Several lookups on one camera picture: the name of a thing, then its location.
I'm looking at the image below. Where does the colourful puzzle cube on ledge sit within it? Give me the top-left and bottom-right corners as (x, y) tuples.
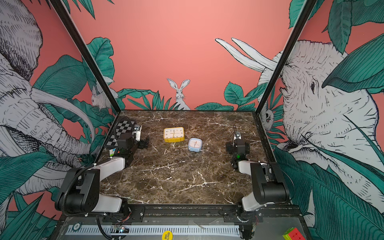
(283, 228), (305, 240)

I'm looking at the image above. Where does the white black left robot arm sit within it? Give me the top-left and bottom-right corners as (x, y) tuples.
(55, 124), (149, 222)

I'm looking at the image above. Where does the yellow round sticker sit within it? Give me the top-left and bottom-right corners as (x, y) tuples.
(162, 231), (174, 240)

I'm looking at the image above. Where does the colourful puzzle cube on table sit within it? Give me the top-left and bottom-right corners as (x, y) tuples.
(109, 148), (116, 157)

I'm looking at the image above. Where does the yellow square alarm clock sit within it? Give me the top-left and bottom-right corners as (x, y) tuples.
(163, 127), (185, 143)

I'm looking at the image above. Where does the light blue small alarm clock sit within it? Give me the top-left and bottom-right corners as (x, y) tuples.
(188, 138), (203, 152)

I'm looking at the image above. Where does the white perforated rail strip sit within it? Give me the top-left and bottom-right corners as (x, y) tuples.
(64, 224), (241, 237)

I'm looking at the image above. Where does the black white chessboard box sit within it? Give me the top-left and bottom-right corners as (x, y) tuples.
(105, 119), (136, 149)

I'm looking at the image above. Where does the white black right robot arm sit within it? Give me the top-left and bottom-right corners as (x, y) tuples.
(226, 131), (290, 223)

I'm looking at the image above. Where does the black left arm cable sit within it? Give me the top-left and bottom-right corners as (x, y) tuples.
(59, 163), (97, 217)

